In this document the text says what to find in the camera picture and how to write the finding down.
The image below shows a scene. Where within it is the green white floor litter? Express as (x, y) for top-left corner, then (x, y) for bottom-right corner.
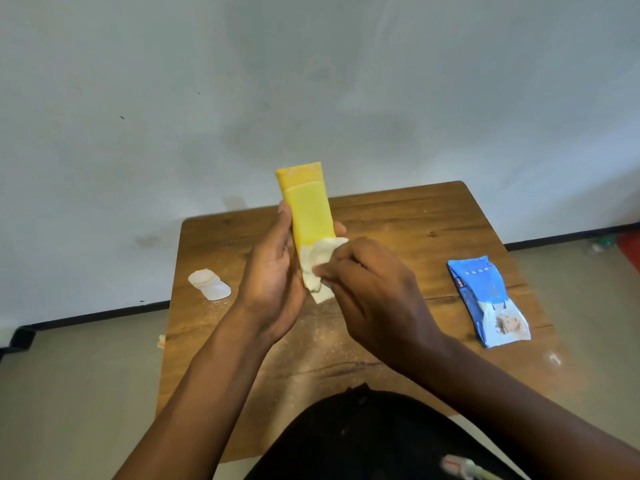
(589, 234), (619, 255)

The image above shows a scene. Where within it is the person's left forearm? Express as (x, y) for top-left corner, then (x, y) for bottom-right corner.
(112, 319), (276, 480)

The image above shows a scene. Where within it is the white wipe cloth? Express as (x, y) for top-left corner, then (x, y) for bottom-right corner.
(299, 237), (349, 304)

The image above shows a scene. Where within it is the blue wet wipes pack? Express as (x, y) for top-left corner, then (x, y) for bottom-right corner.
(447, 255), (531, 349)

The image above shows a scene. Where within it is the person's right hand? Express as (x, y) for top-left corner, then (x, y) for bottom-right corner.
(312, 237), (446, 378)

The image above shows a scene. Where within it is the wooden table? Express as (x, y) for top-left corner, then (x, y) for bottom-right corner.
(155, 181), (586, 463)

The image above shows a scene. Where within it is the yellow bottle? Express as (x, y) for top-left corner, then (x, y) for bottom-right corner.
(275, 161), (337, 291)

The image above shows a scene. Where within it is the person's left hand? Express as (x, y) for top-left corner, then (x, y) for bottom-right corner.
(235, 200), (347, 345)

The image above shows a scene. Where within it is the black floor block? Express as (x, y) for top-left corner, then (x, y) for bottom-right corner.
(5, 327), (37, 353)

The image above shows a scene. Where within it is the white bottle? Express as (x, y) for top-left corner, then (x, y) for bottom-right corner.
(187, 268), (233, 301)

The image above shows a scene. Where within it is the person's black clothing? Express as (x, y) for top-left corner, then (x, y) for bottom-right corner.
(245, 383), (526, 480)

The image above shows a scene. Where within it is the person's right forearm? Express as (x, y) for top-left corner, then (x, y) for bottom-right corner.
(415, 339), (640, 480)

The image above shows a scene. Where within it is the red floor object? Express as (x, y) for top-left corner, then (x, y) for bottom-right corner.
(617, 232), (640, 273)

